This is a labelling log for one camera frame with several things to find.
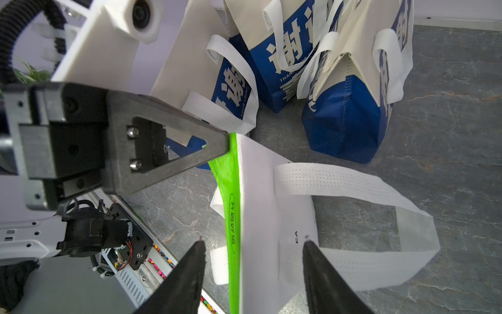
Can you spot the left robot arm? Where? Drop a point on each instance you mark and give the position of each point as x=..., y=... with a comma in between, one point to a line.
x=70, y=229

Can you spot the blue beige takeout bag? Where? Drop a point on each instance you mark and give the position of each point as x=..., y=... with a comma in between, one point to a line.
x=205, y=76

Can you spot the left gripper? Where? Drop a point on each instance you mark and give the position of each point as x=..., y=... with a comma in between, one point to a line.
x=57, y=130

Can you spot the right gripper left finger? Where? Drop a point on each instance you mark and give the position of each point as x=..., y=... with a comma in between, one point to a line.
x=181, y=291

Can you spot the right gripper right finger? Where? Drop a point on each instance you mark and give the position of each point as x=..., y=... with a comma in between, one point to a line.
x=326, y=290

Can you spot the back right blue beige bag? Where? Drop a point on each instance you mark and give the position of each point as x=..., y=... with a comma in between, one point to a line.
x=356, y=75

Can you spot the back left blue beige bag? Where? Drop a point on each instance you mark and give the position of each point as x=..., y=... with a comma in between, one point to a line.
x=277, y=39

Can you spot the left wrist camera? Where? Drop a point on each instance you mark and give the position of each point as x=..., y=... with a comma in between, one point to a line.
x=104, y=50

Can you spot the green and white takeout bag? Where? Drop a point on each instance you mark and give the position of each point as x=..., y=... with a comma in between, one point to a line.
x=269, y=214

